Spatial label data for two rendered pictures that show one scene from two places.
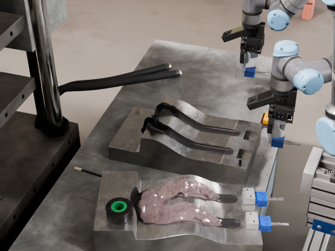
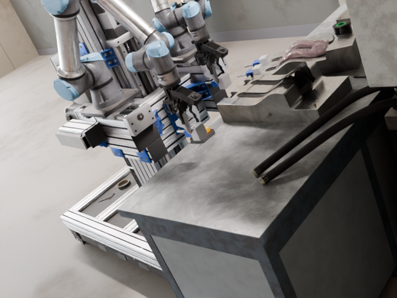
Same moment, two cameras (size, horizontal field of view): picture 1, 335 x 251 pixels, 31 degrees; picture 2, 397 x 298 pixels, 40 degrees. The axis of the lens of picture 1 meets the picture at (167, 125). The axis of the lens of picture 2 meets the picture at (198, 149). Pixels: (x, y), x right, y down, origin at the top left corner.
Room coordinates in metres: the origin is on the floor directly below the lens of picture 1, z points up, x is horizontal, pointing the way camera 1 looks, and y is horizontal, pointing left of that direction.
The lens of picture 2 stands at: (3.69, 0.73, 1.76)
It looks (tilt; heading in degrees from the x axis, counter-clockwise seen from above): 25 degrees down; 213
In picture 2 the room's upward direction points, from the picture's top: 24 degrees counter-clockwise
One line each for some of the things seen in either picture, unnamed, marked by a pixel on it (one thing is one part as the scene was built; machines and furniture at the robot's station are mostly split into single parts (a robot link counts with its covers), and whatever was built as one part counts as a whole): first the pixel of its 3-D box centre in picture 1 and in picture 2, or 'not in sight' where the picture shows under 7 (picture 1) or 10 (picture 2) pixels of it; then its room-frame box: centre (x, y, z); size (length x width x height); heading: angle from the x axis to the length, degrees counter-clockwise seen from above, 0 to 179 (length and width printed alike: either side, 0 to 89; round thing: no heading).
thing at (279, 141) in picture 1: (280, 141); (215, 81); (1.59, -0.38, 0.93); 0.13 x 0.05 x 0.05; 74
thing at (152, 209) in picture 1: (179, 200); (302, 48); (1.34, -0.04, 0.90); 0.26 x 0.18 x 0.08; 89
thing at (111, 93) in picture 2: not in sight; (104, 90); (1.80, -0.82, 1.09); 0.15 x 0.15 x 0.10
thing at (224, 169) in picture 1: (185, 136); (280, 92); (1.70, -0.07, 0.87); 0.50 x 0.26 x 0.14; 71
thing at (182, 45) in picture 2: not in sight; (179, 41); (1.35, -0.62, 1.09); 0.15 x 0.15 x 0.10
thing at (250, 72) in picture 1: (252, 71); (189, 131); (2.03, -0.34, 0.93); 0.13 x 0.05 x 0.05; 73
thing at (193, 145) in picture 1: (189, 128); (275, 80); (1.69, -0.08, 0.92); 0.35 x 0.16 x 0.09; 71
